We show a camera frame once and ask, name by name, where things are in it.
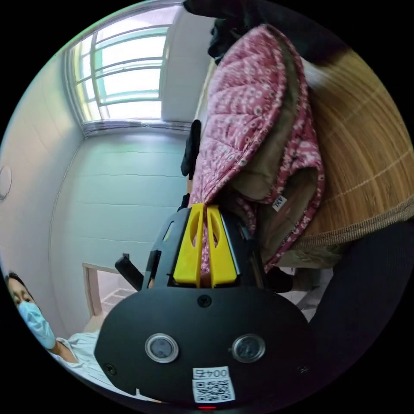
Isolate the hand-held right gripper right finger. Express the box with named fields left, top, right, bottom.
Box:
left=206, top=205, right=239, bottom=289

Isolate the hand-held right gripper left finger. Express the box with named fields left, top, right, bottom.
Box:
left=172, top=203, right=205, bottom=289

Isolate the pink floral quilted cotton jacket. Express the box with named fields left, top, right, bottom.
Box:
left=188, top=24, right=326, bottom=282

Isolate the bed with woven mat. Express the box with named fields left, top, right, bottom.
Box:
left=275, top=45, right=414, bottom=270

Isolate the person's body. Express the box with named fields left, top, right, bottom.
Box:
left=4, top=271, right=138, bottom=397

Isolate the window with green frame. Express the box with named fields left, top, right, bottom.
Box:
left=66, top=23, right=195, bottom=138

